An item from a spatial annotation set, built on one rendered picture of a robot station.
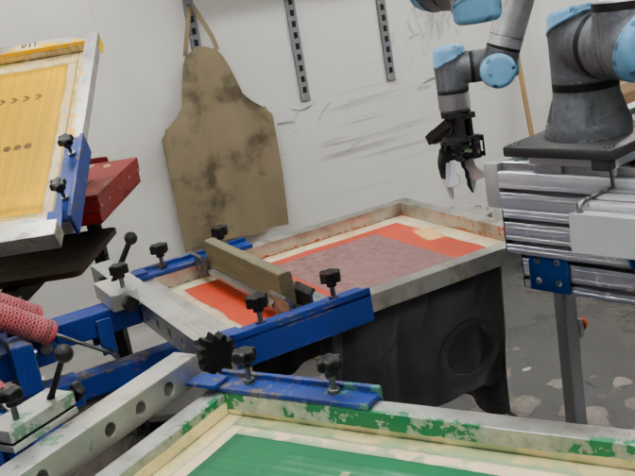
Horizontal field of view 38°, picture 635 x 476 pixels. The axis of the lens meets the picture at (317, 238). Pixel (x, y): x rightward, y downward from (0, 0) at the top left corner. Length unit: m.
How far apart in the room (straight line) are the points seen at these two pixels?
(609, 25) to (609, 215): 0.30
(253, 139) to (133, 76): 0.60
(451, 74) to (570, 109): 0.56
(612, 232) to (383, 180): 3.07
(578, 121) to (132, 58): 2.61
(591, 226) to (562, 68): 0.29
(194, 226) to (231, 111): 0.53
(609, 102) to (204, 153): 2.60
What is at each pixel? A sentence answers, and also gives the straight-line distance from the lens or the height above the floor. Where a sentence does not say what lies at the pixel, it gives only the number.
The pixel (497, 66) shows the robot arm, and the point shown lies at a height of 1.36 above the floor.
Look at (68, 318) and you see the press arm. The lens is 1.89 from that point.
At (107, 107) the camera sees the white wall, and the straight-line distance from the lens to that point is 3.93.
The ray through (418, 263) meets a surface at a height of 0.96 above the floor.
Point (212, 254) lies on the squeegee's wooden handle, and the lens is 2.14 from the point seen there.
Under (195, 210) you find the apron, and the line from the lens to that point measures 4.03.
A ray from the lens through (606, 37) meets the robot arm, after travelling 1.55.
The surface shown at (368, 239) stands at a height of 0.96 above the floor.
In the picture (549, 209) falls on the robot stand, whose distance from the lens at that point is 1.73.
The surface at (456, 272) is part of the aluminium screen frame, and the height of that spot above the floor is 0.97.
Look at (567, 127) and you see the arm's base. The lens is 1.66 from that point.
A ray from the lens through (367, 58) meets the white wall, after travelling 4.44.
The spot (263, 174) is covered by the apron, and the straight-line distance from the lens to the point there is 4.16.
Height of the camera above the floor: 1.61
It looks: 16 degrees down
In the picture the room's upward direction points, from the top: 10 degrees counter-clockwise
